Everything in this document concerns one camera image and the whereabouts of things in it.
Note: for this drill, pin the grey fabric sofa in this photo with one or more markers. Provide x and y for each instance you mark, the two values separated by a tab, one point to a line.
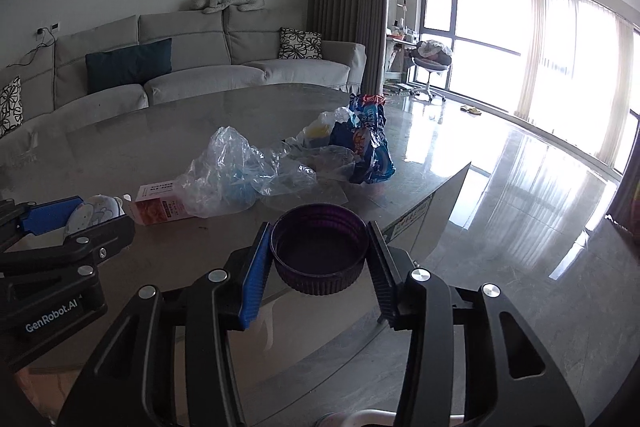
200	47

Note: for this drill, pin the sheer white curtain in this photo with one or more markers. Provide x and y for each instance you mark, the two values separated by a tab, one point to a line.
575	67

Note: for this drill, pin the teal cushion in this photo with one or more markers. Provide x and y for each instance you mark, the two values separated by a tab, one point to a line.
127	64

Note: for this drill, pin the white and orange carton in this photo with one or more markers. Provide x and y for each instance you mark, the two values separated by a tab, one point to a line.
155	204

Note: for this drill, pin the dark curtain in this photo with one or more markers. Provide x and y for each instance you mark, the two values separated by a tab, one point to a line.
627	177

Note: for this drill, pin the wall socket with charger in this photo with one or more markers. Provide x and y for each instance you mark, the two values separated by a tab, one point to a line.
50	28

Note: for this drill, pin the black and white floral cushion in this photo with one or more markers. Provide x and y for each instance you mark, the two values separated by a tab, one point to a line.
10	107
300	43

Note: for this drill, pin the purple ribbed plastic lid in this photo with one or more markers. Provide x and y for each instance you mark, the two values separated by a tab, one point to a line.
320	252

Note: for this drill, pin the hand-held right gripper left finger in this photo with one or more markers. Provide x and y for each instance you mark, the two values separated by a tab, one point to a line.
254	272

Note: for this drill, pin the clear bag with yellow contents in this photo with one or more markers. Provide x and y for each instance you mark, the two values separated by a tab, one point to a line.
320	142

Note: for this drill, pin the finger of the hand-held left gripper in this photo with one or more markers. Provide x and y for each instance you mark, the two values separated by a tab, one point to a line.
47	213
100	239

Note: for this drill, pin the large clear plastic bag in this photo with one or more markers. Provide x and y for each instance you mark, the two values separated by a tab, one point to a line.
225	172

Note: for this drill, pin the white patterned wrapper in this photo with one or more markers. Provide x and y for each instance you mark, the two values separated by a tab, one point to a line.
97	209

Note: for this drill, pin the open cardboard box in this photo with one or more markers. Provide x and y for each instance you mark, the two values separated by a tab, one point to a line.
430	207

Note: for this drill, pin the grey plush toy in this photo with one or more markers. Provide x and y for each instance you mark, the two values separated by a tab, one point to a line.
225	1

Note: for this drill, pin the blue crumpled snack bag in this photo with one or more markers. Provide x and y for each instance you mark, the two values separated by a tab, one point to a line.
367	142

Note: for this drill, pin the yellow slippers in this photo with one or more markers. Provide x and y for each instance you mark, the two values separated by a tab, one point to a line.
470	109

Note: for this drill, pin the cluttered desk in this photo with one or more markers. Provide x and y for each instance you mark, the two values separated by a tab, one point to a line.
397	52

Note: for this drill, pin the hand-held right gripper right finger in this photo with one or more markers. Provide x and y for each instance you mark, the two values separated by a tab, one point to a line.
381	272

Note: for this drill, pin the white office chair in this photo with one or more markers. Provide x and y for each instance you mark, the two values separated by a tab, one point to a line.
431	59

